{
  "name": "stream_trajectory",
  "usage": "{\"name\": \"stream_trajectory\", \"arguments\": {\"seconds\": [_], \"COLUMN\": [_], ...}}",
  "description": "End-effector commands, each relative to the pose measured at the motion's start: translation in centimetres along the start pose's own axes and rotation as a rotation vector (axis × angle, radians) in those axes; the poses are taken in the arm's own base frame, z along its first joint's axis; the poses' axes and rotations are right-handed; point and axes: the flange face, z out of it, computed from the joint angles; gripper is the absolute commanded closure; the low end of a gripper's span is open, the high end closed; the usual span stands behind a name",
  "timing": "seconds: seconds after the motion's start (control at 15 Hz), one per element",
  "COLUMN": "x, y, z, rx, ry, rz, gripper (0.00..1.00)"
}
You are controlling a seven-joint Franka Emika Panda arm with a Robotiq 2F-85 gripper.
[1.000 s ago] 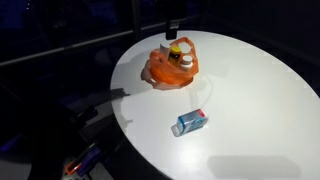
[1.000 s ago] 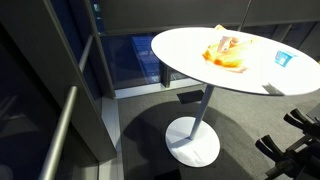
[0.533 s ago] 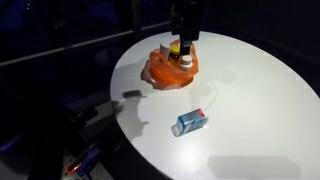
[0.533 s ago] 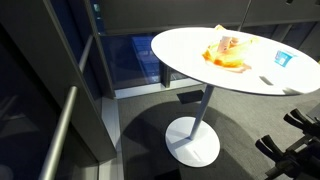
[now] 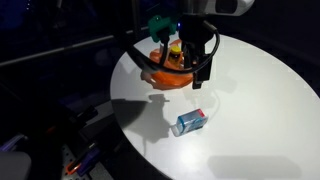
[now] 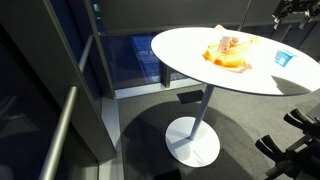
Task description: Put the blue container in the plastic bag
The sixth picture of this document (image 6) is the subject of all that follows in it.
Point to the black floor plate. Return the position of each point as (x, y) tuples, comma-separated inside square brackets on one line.
[(190, 96)]

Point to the white round table base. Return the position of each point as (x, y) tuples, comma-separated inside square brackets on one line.
[(192, 141)]

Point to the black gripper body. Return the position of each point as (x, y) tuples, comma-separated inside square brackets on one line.
[(298, 7)]

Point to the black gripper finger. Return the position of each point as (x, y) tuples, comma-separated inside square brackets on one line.
[(277, 19), (305, 20)]

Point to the orange plastic bag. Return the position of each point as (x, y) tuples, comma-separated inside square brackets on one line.
[(230, 56)]

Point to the silver metal handrail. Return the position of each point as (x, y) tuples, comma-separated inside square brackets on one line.
[(61, 130)]

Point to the white table pole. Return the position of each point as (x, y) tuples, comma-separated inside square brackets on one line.
[(201, 110)]

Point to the blue transparent container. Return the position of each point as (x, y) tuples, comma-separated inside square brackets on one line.
[(283, 57)]

